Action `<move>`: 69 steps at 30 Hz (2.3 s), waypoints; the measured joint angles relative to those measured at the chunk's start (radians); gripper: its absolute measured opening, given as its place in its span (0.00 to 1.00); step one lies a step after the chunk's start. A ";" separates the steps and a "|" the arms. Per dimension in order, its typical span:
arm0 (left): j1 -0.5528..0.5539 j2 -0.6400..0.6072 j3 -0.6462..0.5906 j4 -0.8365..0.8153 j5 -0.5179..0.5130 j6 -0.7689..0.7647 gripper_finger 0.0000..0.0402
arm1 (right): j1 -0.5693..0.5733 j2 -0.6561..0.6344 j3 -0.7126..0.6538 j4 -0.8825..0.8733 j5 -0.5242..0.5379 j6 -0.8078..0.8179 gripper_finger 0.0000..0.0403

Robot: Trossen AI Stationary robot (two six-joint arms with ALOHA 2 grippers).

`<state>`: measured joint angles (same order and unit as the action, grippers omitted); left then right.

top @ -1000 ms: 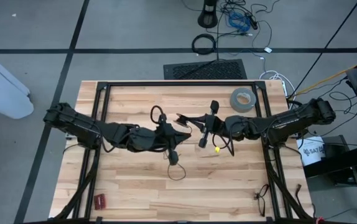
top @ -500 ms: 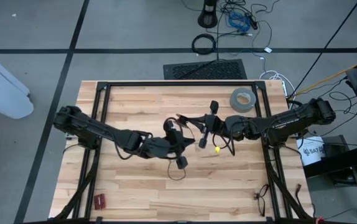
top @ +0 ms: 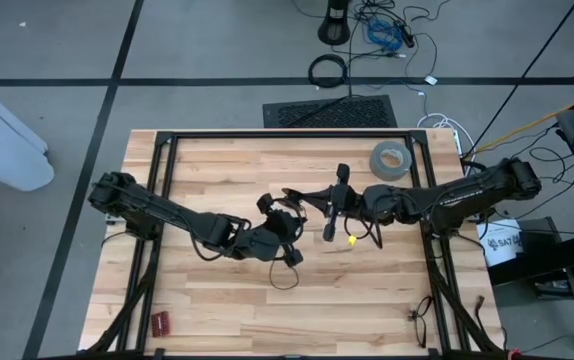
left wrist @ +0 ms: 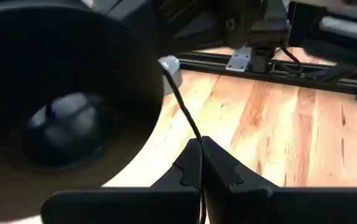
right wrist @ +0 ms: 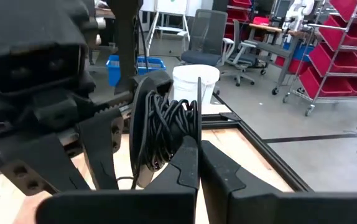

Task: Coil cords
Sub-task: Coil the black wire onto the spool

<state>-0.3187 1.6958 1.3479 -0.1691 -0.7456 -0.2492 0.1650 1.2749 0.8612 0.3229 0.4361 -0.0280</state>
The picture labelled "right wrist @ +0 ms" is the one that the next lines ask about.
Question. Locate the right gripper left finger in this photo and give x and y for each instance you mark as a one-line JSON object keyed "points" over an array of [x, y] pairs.
{"points": [[135, 208]]}

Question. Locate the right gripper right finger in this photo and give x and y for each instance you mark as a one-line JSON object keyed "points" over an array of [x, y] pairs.
{"points": [[275, 208]]}

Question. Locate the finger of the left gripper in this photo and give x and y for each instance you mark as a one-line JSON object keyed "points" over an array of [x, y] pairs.
{"points": [[41, 165], [104, 137]]}

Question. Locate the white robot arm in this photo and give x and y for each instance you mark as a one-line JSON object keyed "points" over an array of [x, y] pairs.
{"points": [[296, 12]]}

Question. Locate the blue plastic crate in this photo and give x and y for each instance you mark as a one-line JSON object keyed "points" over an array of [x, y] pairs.
{"points": [[153, 65]]}

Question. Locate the white cylindrical bin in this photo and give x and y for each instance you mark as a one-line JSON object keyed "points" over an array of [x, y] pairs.
{"points": [[194, 81]]}

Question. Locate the red storage bin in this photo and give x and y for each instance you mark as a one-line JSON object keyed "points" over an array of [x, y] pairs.
{"points": [[334, 60], [355, 7], [343, 34], [321, 85]]}

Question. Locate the grey mesh office chair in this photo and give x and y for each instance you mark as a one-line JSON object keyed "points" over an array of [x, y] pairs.
{"points": [[206, 37]]}

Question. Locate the white easel board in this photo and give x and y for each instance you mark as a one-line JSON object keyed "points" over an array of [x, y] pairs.
{"points": [[169, 9]]}

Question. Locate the metal shelf rack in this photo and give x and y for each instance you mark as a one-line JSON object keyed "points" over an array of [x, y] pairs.
{"points": [[331, 74]]}

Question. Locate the wooden top work desk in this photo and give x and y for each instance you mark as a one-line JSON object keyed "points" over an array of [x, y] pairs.
{"points": [[271, 34]]}

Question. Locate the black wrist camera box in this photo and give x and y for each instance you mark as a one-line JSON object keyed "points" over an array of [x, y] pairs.
{"points": [[41, 71]]}

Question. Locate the black aluminium table frame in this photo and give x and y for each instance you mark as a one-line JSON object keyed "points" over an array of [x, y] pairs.
{"points": [[259, 149]]}

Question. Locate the white frame office chair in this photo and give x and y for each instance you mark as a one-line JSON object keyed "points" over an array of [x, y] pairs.
{"points": [[240, 53]]}

